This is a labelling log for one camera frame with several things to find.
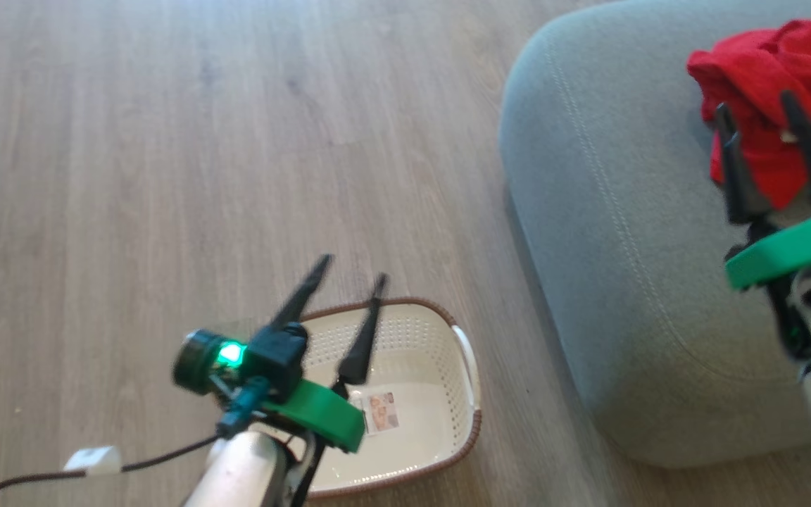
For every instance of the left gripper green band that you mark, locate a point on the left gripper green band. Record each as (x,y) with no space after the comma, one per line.
(279,359)

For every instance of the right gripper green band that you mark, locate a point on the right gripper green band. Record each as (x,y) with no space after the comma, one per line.
(793,250)

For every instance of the red garment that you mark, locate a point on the red garment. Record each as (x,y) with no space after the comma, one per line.
(757,77)

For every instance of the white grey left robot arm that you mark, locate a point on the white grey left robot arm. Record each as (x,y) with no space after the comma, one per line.
(243,472)

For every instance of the white basket brown rim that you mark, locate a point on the white basket brown rim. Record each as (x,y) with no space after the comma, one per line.
(419,429)

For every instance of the grey fabric sofa seat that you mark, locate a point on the grey fabric sofa seat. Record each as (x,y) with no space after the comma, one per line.
(624,246)

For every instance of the printed label sticker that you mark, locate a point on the printed label sticker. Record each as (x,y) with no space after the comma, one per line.
(381,412)

